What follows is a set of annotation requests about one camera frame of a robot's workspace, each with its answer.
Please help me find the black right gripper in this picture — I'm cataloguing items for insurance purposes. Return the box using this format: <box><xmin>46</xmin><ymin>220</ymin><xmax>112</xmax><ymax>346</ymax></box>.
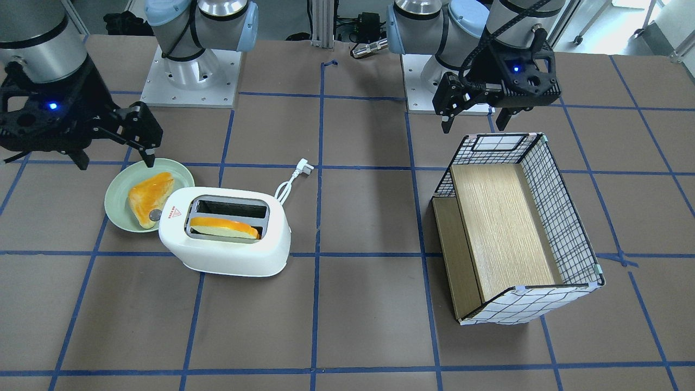
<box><xmin>1</xmin><ymin>56</ymin><xmax>163</xmax><ymax>170</ymax></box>

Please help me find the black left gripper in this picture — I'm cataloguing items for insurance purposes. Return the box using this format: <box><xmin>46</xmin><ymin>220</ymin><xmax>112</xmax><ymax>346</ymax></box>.
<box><xmin>433</xmin><ymin>41</ymin><xmax>563</xmax><ymax>134</ymax></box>

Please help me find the white two-slot toaster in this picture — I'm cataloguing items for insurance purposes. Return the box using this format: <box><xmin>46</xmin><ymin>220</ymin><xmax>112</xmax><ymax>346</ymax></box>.
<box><xmin>159</xmin><ymin>187</ymin><xmax>291</xmax><ymax>277</ymax></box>

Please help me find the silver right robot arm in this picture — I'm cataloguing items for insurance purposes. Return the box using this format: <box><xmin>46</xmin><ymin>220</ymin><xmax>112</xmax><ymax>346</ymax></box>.
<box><xmin>2</xmin><ymin>1</ymin><xmax>259</xmax><ymax>170</ymax></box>

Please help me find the toast slice in toaster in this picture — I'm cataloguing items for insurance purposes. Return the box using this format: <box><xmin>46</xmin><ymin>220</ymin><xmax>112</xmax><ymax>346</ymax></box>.
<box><xmin>189</xmin><ymin>216</ymin><xmax>261</xmax><ymax>239</ymax></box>

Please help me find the toast slice on plate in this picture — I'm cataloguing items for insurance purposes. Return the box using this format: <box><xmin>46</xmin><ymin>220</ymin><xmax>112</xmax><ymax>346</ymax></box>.
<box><xmin>128</xmin><ymin>172</ymin><xmax>175</xmax><ymax>229</ymax></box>

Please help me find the light green plate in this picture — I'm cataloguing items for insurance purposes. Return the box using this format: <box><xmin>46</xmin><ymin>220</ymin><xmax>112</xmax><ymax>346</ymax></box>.
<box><xmin>104</xmin><ymin>158</ymin><xmax>194</xmax><ymax>233</ymax></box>

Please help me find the light wooden board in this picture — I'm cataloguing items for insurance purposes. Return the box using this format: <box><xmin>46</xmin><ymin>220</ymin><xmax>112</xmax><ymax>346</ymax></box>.
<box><xmin>432</xmin><ymin>164</ymin><xmax>563</xmax><ymax>325</ymax></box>

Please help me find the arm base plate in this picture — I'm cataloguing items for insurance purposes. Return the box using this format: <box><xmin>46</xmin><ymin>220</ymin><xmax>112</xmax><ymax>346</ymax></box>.
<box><xmin>401</xmin><ymin>54</ymin><xmax>495</xmax><ymax>116</ymax></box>
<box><xmin>141</xmin><ymin>47</ymin><xmax>243</xmax><ymax>109</ymax></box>

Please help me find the wire grid fabric basket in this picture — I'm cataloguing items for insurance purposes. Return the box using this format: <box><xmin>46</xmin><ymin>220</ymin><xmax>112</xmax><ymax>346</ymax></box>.
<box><xmin>431</xmin><ymin>133</ymin><xmax>605</xmax><ymax>325</ymax></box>

